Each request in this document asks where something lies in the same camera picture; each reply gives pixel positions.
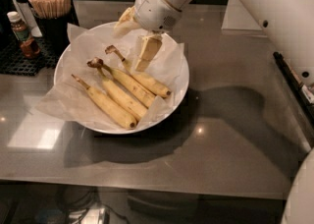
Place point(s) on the yellow banana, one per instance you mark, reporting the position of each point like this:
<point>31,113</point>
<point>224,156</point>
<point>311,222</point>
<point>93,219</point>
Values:
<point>145,96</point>
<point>118,114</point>
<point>122,98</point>
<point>143,78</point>

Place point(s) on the white bowl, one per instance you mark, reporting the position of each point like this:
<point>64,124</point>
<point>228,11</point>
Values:
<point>176,87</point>

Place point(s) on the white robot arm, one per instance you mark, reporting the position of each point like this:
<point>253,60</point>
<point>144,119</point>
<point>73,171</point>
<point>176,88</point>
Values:
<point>289,24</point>

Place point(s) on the small brown round jar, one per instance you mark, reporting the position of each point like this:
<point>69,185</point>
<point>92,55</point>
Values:
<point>30,48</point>

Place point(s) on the black rack of packets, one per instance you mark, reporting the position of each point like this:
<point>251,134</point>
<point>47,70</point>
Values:
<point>294,80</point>

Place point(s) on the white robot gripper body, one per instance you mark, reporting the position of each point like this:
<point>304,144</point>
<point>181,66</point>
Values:
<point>154,11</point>

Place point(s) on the white parchment paper liner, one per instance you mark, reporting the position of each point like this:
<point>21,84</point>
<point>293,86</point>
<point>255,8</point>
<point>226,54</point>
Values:
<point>72,97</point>

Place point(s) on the black rubber grid mat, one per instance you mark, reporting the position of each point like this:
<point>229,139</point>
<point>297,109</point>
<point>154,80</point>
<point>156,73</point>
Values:
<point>13,62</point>

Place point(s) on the black cup of wooden stirrers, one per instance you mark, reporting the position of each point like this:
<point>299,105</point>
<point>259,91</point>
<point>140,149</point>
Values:
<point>54,17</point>

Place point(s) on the small brown sauce bottle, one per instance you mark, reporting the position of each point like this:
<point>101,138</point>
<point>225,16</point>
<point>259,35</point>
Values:
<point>18,26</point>

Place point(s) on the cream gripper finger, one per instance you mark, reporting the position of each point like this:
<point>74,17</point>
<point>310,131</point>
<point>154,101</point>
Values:
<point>126,23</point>
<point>147,46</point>

